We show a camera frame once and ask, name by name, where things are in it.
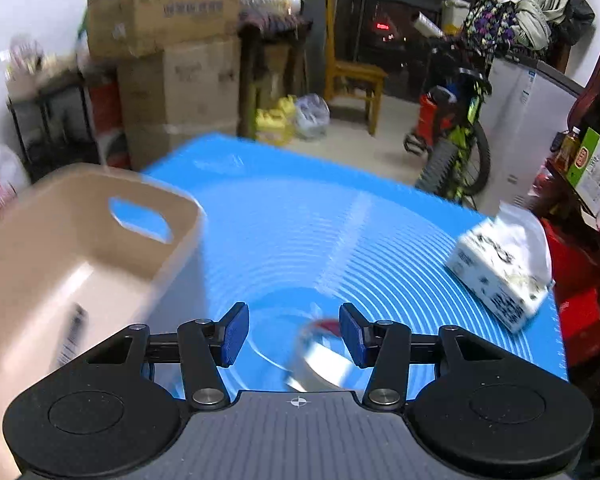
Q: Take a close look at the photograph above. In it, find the beige plastic storage bin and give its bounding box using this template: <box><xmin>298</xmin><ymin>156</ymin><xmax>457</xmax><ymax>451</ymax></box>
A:
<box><xmin>0</xmin><ymin>165</ymin><xmax>208</xmax><ymax>479</ymax></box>

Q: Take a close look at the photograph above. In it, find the blue silicone mat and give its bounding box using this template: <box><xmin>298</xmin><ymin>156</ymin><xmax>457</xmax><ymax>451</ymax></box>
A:
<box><xmin>146</xmin><ymin>134</ymin><xmax>567</xmax><ymax>393</ymax></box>

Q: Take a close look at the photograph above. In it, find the white tissue pack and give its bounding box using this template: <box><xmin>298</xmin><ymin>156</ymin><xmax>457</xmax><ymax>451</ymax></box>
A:
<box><xmin>445</xmin><ymin>203</ymin><xmax>554</xmax><ymax>334</ymax></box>

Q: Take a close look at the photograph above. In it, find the green children's bicycle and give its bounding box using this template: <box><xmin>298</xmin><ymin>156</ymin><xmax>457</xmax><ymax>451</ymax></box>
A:
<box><xmin>403</xmin><ymin>37</ymin><xmax>492</xmax><ymax>208</ymax></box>

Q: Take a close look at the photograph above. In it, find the yellow oil jug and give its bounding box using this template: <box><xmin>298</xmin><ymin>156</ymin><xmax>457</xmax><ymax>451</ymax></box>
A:
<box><xmin>256</xmin><ymin>96</ymin><xmax>296</xmax><ymax>148</ymax></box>

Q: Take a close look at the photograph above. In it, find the clear plastic bag on floor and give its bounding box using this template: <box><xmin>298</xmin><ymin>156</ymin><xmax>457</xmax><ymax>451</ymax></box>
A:
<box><xmin>294</xmin><ymin>93</ymin><xmax>330</xmax><ymax>140</ymax></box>

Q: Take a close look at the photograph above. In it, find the stacked lower cardboard box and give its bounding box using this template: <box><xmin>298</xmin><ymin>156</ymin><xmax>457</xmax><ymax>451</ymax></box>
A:
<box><xmin>117</xmin><ymin>37</ymin><xmax>240</xmax><ymax>170</ymax></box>

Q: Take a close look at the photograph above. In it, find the black metal shelf rack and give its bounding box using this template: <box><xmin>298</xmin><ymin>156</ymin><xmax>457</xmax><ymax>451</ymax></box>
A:
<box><xmin>6</xmin><ymin>72</ymin><xmax>100</xmax><ymax>182</ymax></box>

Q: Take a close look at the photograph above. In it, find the green white carton box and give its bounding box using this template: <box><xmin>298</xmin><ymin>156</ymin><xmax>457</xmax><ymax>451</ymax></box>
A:
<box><xmin>567</xmin><ymin>128</ymin><xmax>600</xmax><ymax>216</ymax></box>

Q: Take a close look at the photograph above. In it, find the wooden chair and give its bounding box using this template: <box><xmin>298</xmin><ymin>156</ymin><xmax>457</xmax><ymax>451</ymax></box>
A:
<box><xmin>323</xmin><ymin>0</ymin><xmax>388</xmax><ymax>136</ymax></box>

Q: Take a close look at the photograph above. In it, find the white appliance cabinet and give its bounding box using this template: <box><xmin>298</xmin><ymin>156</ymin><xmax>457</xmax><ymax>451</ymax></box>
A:
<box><xmin>476</xmin><ymin>58</ymin><xmax>583</xmax><ymax>216</ymax></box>

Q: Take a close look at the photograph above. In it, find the top open cardboard box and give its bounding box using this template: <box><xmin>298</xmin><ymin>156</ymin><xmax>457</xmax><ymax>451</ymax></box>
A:
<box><xmin>86</xmin><ymin>0</ymin><xmax>240</xmax><ymax>60</ymax></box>

